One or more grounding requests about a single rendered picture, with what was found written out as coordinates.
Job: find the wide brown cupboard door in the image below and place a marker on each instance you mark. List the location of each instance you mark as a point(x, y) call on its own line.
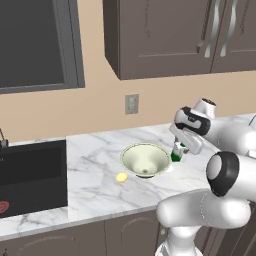
point(160, 36)
point(53, 241)

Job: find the narrow brown upper cupboard door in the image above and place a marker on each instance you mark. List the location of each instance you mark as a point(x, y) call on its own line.
point(245, 36)

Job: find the wide brown lower cupboard door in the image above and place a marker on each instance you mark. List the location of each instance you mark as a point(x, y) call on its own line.
point(53, 241)

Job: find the narrow brown cupboard door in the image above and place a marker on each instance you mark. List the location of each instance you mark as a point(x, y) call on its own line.
point(245, 36)
point(133, 233)

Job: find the dark tap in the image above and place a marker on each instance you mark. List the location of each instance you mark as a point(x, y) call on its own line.
point(3, 141)

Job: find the narrow brown lower cupboard door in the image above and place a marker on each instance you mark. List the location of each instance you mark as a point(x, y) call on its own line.
point(133, 233)

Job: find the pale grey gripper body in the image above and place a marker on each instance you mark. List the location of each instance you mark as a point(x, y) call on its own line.
point(190, 140)

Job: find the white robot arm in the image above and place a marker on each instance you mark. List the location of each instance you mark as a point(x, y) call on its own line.
point(203, 210)

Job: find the yellow egg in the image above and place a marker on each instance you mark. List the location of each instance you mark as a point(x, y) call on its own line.
point(122, 177)

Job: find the brown upper cupboard side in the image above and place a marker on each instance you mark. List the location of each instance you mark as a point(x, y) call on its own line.
point(111, 33)

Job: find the dark grey window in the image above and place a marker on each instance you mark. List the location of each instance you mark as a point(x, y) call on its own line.
point(30, 40)

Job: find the grey wall outlet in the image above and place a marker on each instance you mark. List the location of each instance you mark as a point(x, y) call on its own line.
point(132, 104)

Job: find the red round object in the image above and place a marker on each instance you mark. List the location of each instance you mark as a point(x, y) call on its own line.
point(3, 207)

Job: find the pale green bowl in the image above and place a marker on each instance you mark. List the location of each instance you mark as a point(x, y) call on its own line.
point(145, 160)

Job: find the wide brown upper cupboard door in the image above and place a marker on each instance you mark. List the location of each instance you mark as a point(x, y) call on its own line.
point(160, 36)

